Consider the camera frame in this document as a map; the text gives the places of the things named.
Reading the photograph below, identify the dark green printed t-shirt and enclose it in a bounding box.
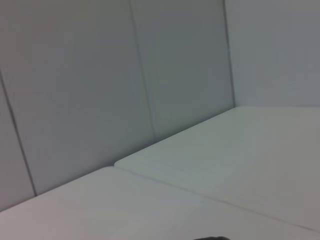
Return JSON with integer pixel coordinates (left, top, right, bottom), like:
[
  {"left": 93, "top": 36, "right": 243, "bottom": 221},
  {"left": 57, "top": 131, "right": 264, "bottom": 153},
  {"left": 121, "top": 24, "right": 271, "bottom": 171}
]
[{"left": 194, "top": 235, "right": 229, "bottom": 240}]

